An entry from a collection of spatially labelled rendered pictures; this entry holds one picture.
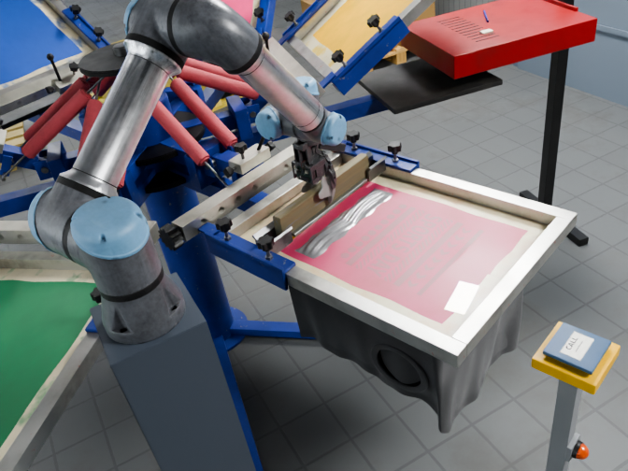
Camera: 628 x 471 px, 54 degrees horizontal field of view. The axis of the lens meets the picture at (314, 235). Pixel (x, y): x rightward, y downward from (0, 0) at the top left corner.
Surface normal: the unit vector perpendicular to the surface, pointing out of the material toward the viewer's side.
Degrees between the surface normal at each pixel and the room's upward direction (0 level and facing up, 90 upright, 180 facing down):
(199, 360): 90
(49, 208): 38
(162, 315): 73
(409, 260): 0
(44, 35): 32
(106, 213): 7
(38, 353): 0
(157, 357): 90
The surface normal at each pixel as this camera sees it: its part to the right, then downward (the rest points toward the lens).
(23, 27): 0.28, -0.52
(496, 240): -0.14, -0.80
